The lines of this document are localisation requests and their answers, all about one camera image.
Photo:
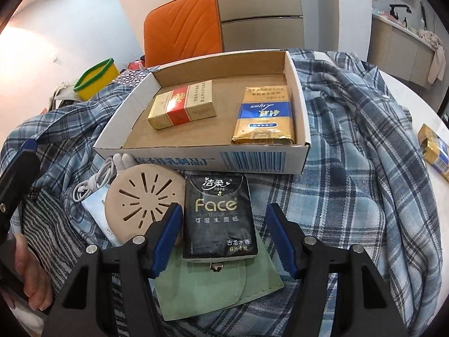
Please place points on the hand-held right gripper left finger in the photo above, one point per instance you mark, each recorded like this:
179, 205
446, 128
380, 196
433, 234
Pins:
166, 242

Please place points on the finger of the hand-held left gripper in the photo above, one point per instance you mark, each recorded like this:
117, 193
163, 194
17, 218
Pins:
25, 151

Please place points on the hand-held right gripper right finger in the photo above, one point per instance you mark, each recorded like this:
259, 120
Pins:
285, 242

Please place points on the beige round vented case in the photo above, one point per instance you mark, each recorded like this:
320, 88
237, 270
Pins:
140, 196

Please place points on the black tissue packet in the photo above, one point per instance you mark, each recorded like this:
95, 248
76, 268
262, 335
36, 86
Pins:
217, 217

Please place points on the green fabric pouch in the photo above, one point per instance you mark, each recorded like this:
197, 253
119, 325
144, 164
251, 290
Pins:
217, 281

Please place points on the light blue wipes packet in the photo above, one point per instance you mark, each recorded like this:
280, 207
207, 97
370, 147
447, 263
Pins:
98, 210

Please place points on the cardboard box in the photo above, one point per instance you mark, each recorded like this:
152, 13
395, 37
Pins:
224, 119

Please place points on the person's left hand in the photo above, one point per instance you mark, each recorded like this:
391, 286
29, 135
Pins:
31, 270

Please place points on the white cloth bag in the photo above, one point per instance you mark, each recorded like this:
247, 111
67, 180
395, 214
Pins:
63, 94

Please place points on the grey striped cloth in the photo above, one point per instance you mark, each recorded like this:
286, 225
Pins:
63, 224

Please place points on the yellow container with green rim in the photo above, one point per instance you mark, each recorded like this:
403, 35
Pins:
98, 80

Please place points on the blue plaid shirt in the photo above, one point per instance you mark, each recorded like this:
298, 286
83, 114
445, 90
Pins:
343, 147

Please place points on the gold and blue tissue packet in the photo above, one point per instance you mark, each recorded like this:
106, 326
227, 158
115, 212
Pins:
263, 116

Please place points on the dotted patterned cloth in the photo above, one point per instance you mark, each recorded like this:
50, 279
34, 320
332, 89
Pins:
131, 76

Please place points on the gold and red cigarette box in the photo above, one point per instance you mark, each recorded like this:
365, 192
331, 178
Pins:
182, 107

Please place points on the red small item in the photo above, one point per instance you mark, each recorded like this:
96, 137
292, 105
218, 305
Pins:
136, 65

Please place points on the orange chair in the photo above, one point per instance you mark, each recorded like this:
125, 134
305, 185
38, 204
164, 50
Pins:
182, 28

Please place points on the sink counter cabinet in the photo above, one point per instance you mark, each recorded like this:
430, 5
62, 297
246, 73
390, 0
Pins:
396, 49

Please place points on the beige drawer cabinet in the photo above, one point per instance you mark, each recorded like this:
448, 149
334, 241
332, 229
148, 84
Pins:
259, 14

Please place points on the beige towel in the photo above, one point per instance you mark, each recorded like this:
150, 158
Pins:
436, 59

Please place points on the black faucet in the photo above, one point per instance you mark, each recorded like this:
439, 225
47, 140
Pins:
398, 10

